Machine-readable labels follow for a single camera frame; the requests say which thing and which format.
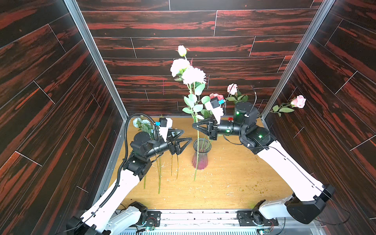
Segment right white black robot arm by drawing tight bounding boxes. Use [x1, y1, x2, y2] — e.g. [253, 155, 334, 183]
[192, 102, 335, 226]

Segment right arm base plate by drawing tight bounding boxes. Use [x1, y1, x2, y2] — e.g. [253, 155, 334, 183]
[237, 211, 279, 227]

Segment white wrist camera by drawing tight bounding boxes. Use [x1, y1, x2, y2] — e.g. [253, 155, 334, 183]
[155, 117, 173, 142]
[204, 97, 225, 124]

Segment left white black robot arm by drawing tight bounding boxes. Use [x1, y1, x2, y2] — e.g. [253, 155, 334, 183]
[63, 128, 192, 235]

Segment blue white flower spray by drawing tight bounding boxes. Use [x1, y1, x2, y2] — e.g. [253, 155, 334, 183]
[156, 155, 162, 194]

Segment white rose spray stem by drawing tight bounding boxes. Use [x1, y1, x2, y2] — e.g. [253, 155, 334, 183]
[169, 44, 212, 182]

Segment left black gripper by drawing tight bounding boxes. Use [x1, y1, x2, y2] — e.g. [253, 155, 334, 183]
[142, 130, 189, 161]

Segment purple glass vase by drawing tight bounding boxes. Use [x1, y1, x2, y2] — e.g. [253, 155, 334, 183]
[192, 138, 212, 170]

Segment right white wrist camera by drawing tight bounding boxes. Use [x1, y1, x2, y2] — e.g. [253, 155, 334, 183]
[204, 97, 225, 124]

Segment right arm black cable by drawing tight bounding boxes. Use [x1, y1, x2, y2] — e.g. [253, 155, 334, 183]
[223, 85, 352, 226]

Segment aluminium front rail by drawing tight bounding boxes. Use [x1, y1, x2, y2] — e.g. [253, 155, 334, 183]
[121, 209, 326, 235]

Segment red pink white rose bouquet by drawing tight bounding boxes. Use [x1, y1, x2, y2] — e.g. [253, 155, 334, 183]
[202, 93, 235, 141]

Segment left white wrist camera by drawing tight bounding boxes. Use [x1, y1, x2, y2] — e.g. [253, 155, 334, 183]
[155, 117, 173, 142]

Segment pink rose stem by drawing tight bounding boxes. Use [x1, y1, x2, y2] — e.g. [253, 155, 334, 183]
[226, 83, 248, 104]
[268, 95, 306, 117]

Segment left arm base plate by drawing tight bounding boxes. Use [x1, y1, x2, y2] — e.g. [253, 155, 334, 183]
[142, 211, 162, 227]

